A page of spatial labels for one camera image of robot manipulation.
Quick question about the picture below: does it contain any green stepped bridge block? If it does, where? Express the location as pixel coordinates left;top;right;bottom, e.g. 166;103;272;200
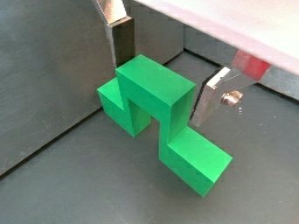
98;55;231;196

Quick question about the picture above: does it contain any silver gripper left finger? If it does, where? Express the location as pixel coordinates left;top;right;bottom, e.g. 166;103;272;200
92;0;136;67

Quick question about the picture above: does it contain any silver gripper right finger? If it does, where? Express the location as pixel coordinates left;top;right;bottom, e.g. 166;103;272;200
191;50;271;126

